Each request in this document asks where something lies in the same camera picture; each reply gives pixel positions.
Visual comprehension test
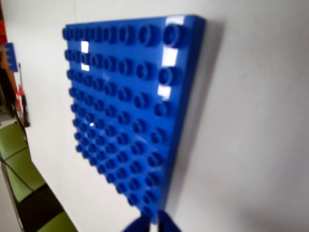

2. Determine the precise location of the small blue studded brick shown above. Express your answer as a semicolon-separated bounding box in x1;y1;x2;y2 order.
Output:
4;43;16;73

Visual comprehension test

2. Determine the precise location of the red orange background object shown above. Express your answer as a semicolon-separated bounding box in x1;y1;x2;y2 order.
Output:
0;0;8;44

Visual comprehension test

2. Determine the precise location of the black red handled screwdriver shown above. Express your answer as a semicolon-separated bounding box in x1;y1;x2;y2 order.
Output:
17;62;31;128

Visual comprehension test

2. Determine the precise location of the green chair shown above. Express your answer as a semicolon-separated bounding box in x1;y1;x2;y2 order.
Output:
0;122;78;232

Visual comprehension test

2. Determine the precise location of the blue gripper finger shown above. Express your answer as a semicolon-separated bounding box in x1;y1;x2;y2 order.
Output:
157;209;185;232
124;212;153;232

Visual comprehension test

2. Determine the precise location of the blue 8x8 studded baseplate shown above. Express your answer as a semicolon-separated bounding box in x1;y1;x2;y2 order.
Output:
61;14;208;223

